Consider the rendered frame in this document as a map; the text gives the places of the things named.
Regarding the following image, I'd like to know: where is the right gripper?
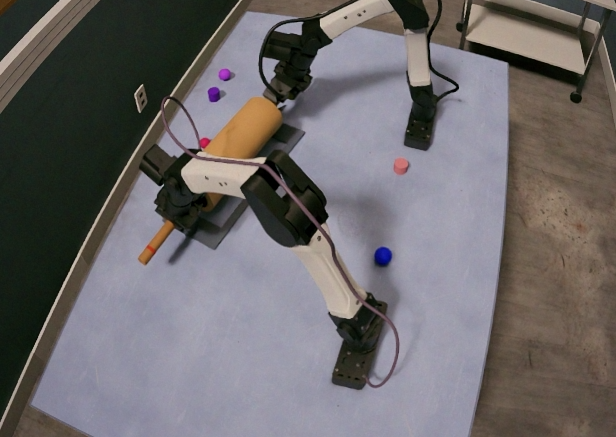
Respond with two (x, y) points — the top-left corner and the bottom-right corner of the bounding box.
(271, 58), (313, 101)

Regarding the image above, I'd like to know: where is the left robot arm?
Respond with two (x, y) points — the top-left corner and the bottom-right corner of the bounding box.
(139, 144), (388, 386)

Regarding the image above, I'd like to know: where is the blue ball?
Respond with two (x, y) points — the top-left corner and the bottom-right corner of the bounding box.
(374, 247), (392, 265)

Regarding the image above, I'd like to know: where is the small pink cylinder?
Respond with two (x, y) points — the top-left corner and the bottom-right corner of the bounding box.
(393, 158), (408, 175)

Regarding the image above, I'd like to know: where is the small purple cylinder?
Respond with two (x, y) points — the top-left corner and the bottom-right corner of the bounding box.
(208, 87), (220, 102)

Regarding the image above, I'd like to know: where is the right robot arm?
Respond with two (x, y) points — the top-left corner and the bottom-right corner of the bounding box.
(264, 0), (438, 144)

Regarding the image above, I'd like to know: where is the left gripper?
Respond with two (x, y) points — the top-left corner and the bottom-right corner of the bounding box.
(154, 187), (201, 233)

